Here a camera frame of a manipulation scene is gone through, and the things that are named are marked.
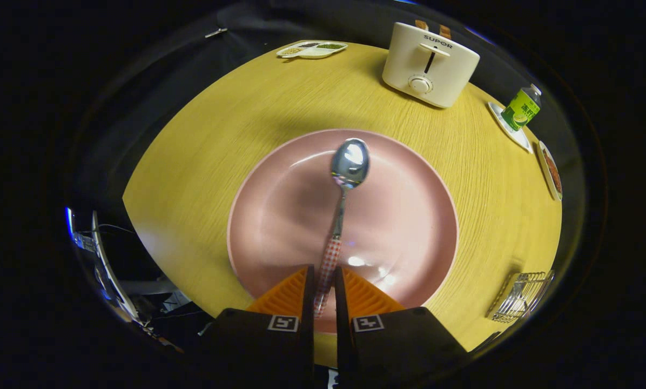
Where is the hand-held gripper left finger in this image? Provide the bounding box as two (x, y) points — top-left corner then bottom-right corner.
(199, 265), (316, 389)

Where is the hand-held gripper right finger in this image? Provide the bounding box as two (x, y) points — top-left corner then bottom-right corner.
(334, 266), (470, 389)

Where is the spoon with checkered handle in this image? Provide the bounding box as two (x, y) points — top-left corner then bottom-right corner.
(313, 138), (371, 319)

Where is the pink plate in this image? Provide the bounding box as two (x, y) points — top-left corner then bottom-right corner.
(227, 129), (460, 336)

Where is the white laptop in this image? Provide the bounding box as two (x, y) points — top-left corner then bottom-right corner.
(91, 211), (140, 322)

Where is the silver usb hub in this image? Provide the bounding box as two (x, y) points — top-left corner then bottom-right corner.
(73, 232), (98, 253)

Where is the white coaster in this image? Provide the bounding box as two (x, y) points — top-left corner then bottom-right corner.
(488, 102), (533, 154)

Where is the white food plate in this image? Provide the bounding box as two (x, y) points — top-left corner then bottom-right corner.
(537, 140), (563, 202)

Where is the white divided seasoning dish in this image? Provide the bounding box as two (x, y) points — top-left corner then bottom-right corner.
(276, 41), (348, 59)

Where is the white toaster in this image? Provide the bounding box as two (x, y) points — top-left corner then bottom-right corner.
(381, 22), (480, 109)

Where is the brown meat piece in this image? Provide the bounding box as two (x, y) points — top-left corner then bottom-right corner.
(543, 151), (562, 195)

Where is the green label drink bottle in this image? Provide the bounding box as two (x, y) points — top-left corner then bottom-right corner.
(500, 84), (542, 132)

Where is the metal wire basket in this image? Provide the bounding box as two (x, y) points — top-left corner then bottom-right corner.
(485, 270), (555, 324)

